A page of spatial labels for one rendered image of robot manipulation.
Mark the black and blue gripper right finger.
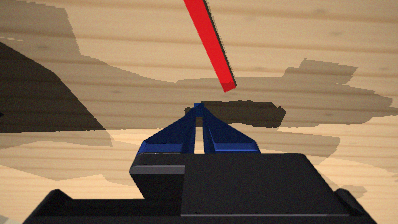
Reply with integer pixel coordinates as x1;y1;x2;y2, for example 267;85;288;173
202;107;261;153

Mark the small blue block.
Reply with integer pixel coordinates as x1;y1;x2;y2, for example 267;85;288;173
194;103;204;117

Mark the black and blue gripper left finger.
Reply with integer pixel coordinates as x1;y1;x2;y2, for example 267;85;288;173
136;107;196;155

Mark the red rod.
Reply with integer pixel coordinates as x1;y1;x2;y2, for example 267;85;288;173
183;0;236;92

